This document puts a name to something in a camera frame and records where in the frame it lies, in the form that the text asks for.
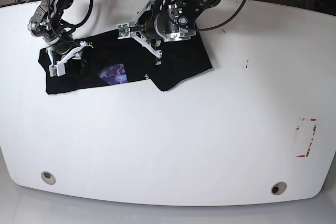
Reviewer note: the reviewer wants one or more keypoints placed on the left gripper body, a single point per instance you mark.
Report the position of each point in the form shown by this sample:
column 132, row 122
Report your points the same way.
column 138, row 27

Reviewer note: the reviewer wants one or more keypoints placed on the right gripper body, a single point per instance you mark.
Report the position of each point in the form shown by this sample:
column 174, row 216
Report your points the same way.
column 73, row 53

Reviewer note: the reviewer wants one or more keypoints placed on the black graphic t-shirt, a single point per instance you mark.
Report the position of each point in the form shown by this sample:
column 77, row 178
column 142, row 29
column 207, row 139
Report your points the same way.
column 118, row 61

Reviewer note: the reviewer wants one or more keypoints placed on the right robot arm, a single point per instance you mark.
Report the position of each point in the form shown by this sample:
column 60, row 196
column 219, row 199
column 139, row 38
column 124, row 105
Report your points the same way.
column 48, row 24

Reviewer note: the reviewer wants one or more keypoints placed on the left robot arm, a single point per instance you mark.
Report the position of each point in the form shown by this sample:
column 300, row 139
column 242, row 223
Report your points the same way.
column 165, row 21

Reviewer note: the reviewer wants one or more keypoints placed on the left table grommet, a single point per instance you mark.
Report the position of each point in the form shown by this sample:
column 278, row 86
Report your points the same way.
column 48, row 178

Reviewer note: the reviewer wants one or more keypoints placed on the table grommet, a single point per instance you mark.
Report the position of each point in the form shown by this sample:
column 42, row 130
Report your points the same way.
column 48, row 178
column 278, row 188

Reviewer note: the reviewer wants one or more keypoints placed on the red tape marking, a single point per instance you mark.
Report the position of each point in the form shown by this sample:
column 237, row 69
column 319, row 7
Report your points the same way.
column 304, row 136

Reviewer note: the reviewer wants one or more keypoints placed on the right table grommet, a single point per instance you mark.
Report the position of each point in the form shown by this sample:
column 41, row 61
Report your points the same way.
column 278, row 188

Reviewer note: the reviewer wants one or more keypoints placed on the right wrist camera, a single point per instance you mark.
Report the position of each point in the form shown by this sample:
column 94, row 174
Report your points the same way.
column 57, row 70

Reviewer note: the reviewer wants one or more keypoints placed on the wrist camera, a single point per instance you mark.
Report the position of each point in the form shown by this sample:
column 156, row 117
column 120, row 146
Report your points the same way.
column 123, row 31
column 57, row 70

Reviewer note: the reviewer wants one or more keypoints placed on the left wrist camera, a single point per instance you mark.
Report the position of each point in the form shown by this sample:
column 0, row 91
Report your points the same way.
column 123, row 31

